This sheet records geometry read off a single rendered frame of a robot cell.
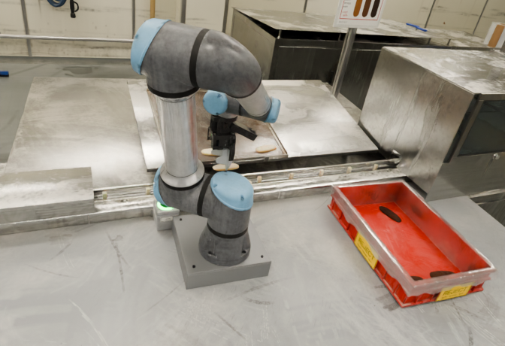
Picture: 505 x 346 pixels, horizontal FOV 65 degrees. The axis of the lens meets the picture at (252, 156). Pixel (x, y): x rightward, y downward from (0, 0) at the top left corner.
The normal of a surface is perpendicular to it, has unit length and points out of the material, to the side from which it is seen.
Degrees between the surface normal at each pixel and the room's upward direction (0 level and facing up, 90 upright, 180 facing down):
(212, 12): 90
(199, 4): 90
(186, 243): 1
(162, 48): 69
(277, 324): 0
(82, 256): 0
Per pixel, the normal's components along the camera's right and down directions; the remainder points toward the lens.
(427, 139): -0.92, 0.07
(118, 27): 0.37, 0.53
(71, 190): 0.14, -0.85
